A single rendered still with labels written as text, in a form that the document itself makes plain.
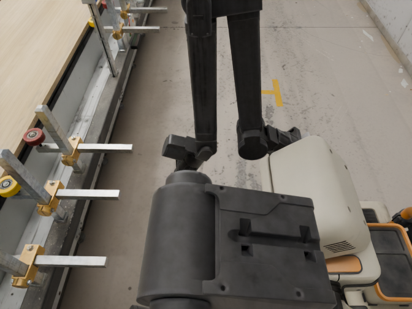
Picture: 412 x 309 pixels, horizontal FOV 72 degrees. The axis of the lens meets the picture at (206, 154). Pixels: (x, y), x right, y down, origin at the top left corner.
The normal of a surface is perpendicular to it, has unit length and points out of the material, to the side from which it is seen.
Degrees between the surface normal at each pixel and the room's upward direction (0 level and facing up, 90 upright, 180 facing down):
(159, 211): 36
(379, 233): 0
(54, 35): 0
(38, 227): 0
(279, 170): 42
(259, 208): 14
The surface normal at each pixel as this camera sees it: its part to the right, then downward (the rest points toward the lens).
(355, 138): -0.01, -0.61
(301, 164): -0.68, -0.46
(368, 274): -0.15, -0.22
